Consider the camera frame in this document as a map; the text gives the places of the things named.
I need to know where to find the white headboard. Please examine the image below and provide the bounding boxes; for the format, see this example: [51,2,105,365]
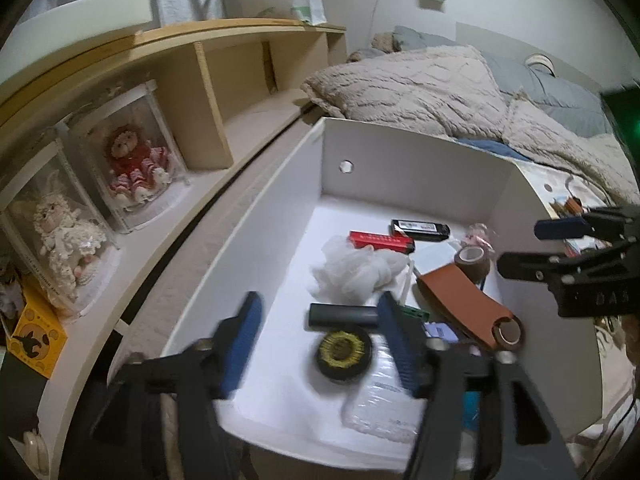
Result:
[455,22,640,92]

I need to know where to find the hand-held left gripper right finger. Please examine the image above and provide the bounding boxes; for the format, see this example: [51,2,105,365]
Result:
[375,290,571,480]

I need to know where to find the wooden shelf unit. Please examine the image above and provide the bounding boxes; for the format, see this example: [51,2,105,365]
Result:
[0,17,348,480]

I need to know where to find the cream-dressed doll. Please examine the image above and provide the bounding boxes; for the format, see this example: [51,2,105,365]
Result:
[10,195,109,292]

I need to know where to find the blue cloth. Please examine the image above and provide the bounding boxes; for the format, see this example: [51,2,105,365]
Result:
[467,137,531,161]

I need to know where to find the dark device green light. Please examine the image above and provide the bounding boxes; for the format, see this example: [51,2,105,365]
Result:
[600,85,640,162]

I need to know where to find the grey duvet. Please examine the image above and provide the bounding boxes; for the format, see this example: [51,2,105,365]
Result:
[482,52,616,139]

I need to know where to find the red lighter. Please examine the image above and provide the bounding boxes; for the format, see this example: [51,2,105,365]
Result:
[348,230,416,255]

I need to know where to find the beige fluffy blanket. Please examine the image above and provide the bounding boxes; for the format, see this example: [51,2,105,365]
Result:
[300,45,640,206]

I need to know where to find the yellow box black print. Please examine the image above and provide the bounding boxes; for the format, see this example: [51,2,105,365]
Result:
[7,287,69,381]

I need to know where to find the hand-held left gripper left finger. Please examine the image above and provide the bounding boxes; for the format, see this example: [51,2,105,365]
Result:
[87,290,266,480]

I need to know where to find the brown leather case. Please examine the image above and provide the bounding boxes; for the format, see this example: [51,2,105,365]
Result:
[416,265,526,356]

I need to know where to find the white doll in case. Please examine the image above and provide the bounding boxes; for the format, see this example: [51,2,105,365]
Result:
[0,127,123,319]

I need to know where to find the brown tape roll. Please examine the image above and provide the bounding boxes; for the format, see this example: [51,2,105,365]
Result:
[491,316,526,352]
[454,246,490,285]

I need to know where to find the white ring-shaped object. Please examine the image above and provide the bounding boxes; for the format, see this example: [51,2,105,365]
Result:
[525,54,556,74]

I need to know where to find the clear plastic packet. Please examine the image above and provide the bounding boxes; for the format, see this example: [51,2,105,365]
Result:
[342,347,436,444]

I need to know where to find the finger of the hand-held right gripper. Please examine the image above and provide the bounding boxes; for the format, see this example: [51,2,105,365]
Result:
[534,206,640,243]
[497,241,640,284]

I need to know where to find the grey pillow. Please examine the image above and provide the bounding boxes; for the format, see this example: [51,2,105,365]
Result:
[392,25,459,54]

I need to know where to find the red-dressed doll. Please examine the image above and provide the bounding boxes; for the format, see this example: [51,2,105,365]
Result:
[102,127,176,211]

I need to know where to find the white foam board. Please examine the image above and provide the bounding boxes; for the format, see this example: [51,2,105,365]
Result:
[0,0,153,61]

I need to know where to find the red doll in case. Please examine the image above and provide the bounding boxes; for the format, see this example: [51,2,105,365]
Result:
[67,79,193,235]

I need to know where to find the white mesh sponge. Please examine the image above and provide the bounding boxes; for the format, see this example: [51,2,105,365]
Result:
[308,236,408,306]

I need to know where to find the black and yellow roll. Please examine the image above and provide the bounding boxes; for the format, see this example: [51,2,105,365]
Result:
[314,325,373,384]

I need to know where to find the white cardboard box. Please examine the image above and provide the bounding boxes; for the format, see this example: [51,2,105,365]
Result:
[162,116,608,473]

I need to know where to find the black lighter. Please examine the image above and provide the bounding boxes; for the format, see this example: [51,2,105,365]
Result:
[390,218,452,243]

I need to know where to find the brown plush toy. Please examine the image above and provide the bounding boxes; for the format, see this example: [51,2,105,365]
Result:
[372,32,401,54]

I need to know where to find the small pink doll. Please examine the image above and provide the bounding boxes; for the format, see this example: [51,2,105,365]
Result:
[465,222,496,251]

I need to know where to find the person's right forearm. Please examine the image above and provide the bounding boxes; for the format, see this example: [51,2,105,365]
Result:
[617,316,640,396]

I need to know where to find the purple lighter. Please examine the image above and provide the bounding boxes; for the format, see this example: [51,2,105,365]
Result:
[424,322,459,344]

